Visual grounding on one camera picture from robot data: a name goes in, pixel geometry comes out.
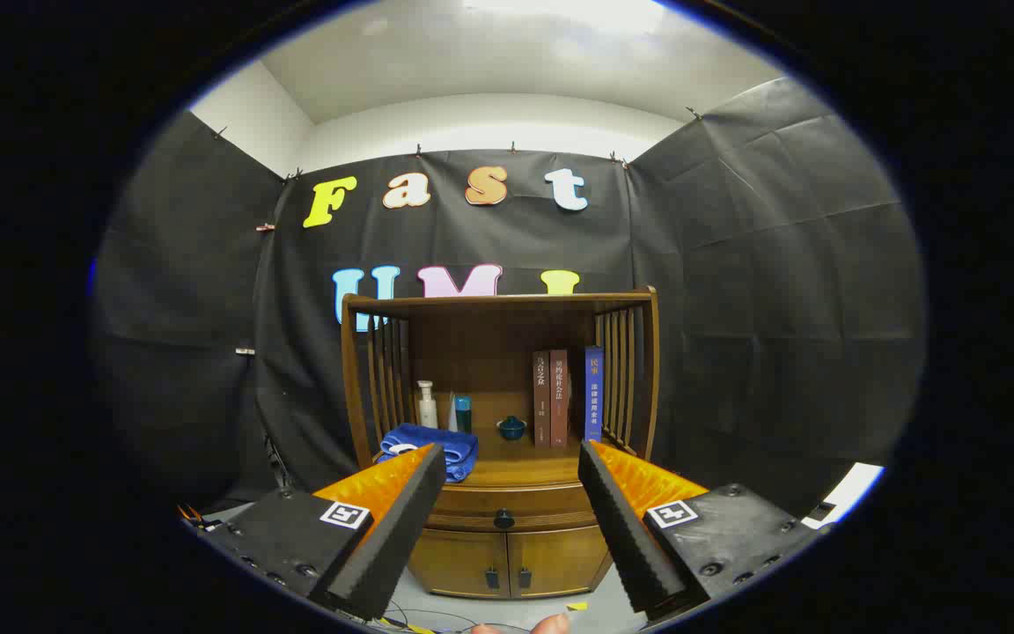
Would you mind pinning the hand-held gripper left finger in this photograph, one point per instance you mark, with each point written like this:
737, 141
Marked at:
393, 537

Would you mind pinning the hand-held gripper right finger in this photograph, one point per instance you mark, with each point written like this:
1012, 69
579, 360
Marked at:
626, 528

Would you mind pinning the wooden drawer with black knob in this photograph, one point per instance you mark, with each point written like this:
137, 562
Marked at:
542, 506

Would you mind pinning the wooden countertop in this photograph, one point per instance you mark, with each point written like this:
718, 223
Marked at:
525, 471

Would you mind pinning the wooden cabinet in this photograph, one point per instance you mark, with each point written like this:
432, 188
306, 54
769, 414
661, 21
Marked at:
481, 352

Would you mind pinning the blue folded towel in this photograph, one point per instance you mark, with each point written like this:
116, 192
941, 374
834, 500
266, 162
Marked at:
437, 440

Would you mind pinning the white pump bottle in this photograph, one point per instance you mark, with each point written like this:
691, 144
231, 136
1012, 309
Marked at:
427, 412

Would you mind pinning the blue book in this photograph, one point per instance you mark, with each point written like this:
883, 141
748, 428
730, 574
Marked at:
593, 396

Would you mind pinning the clear bottle with blue cap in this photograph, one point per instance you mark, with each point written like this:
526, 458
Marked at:
463, 416

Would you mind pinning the reddish brown book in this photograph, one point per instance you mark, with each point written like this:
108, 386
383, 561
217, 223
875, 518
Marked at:
559, 396

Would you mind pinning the dark blue lidded teacup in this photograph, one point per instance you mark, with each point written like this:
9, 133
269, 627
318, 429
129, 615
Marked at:
511, 429

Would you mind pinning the dark brown book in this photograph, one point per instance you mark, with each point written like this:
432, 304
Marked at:
541, 396

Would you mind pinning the white panel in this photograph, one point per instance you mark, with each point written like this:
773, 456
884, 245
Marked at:
855, 484

